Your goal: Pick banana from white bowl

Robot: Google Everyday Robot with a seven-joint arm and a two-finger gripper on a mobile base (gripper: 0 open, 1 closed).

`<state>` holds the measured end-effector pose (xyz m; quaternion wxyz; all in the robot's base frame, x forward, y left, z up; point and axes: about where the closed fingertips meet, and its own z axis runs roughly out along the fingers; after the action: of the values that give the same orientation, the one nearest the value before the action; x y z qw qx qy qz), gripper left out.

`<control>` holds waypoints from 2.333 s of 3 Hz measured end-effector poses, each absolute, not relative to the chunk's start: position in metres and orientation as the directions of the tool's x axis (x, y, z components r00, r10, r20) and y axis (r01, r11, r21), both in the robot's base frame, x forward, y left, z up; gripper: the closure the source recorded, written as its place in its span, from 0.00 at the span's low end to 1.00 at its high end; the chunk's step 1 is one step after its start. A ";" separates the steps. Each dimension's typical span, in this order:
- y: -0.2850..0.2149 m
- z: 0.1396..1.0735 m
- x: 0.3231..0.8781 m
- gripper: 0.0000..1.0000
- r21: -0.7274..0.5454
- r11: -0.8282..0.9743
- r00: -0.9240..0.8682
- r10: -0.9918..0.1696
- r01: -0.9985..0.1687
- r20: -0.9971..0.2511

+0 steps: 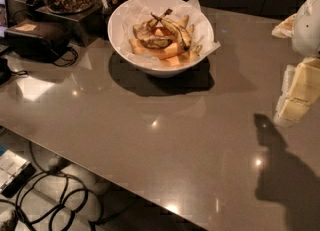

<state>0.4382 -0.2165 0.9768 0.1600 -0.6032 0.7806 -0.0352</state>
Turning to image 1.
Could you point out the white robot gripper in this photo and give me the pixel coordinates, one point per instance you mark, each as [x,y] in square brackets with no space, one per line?
[307,28]

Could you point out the dark spotted banana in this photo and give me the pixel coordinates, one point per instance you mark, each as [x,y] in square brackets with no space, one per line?
[183,37]

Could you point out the brown overripe banana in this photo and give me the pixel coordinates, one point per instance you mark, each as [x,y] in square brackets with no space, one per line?
[144,33]

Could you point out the white paper bowl liner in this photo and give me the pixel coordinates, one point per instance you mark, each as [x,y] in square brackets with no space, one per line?
[120,30]

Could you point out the white ceramic bowl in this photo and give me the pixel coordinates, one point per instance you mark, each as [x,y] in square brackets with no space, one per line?
[161,37]

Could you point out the dark metal stand box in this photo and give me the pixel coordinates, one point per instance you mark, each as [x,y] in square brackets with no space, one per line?
[84,27]

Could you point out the black box with label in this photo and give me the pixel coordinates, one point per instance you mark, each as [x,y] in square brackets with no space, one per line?
[39,41]

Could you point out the white power adapter box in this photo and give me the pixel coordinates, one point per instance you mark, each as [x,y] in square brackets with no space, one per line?
[15,171]

